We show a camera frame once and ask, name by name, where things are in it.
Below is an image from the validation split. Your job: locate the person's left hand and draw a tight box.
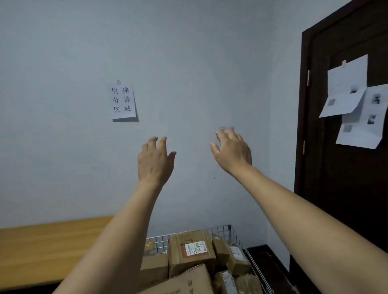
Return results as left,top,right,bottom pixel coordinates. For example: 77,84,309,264
138,136,177,191

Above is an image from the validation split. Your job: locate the person's right hand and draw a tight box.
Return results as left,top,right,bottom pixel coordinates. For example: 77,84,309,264
209,128,253,177

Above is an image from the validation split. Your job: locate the person's left forearm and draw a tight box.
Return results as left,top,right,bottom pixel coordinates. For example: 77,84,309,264
54,180,165,294

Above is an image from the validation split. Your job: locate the person's right forearm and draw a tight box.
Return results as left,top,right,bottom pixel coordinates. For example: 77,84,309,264
229,165,388,294

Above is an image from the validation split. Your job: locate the pile of cardboard boxes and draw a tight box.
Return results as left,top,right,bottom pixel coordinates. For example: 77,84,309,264
139,229,264,294

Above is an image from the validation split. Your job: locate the dark brown wooden door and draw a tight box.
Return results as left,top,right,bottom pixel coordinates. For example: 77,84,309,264
289,0,388,294

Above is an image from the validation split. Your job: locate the white folded paper sheet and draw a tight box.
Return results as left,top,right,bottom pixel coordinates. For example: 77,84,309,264
319,54,369,118

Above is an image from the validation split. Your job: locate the white paper sheet with photos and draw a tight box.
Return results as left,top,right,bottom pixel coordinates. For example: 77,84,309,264
335,84,388,150

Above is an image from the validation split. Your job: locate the white paper wall sign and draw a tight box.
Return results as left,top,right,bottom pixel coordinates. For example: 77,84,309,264
111,80,139,122

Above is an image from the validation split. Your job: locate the metal wire basket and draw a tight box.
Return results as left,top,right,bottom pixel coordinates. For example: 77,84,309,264
145,224,275,294

